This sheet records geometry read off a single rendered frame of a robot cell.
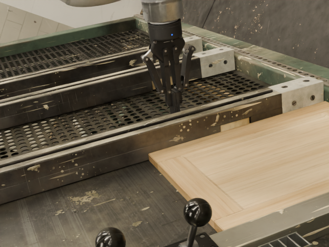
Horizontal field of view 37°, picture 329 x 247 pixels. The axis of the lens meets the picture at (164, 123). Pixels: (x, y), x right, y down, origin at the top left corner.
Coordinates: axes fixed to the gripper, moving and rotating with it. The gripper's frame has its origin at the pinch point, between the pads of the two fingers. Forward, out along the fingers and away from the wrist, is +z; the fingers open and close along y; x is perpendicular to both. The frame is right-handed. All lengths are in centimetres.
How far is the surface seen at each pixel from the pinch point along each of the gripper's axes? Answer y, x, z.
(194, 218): 20, 54, -7
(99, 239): 32, 53, -7
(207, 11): -129, -238, 32
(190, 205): 20, 53, -8
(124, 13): -104, -373, 47
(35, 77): 24, -61, 3
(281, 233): 5, 50, 4
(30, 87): 27, -61, 6
